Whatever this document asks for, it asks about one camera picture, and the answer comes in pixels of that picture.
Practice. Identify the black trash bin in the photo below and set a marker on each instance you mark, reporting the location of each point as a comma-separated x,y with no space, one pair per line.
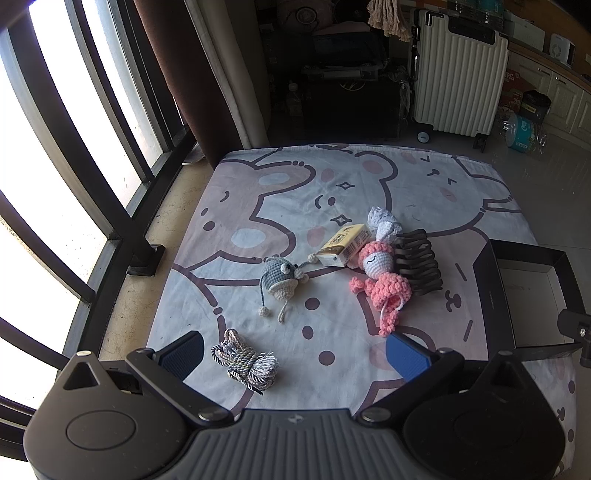
535,106

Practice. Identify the cartoon bear printed bedsheet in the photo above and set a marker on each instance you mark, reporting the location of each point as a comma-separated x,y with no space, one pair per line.
277,194

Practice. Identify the yellow white tissue pack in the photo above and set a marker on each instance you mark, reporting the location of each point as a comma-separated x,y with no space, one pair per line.
344,244

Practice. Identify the small plastic bottle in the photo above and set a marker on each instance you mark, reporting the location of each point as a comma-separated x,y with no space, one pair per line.
294,99

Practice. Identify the black metal bracket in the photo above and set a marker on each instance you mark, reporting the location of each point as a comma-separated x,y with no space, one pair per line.
147,261

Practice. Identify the pink crochet doll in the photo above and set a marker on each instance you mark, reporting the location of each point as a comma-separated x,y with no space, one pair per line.
383,286

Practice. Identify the brown curtain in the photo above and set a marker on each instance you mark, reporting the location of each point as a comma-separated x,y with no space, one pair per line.
203,69

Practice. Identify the white ribbed suitcase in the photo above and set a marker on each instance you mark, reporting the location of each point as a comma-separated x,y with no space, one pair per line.
452,83

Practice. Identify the red cardboard box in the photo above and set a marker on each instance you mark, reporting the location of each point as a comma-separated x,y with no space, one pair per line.
511,90

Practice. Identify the white blue crochet pouch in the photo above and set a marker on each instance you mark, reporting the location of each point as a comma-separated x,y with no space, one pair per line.
383,224

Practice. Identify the black cardboard box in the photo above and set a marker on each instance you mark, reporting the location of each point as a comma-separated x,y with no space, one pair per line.
531,300

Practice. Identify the grey crochet mouse toy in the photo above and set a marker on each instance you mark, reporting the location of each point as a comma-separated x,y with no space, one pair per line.
277,272

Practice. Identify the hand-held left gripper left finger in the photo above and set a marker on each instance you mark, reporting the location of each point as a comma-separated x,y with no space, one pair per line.
184,353

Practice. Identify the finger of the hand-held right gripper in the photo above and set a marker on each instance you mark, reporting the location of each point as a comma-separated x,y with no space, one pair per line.
577,325

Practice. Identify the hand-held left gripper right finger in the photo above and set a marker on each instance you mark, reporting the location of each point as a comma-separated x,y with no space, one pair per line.
406,355

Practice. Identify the white kitchen cabinets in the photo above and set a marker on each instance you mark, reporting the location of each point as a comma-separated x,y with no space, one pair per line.
568,92

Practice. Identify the black window frame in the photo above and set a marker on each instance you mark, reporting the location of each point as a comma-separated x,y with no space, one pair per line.
92,295

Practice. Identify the small white appliance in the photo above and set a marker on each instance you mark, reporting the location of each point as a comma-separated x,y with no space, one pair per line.
563,50

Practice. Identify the brown hair claw clip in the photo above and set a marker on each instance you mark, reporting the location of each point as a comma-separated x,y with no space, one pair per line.
420,263

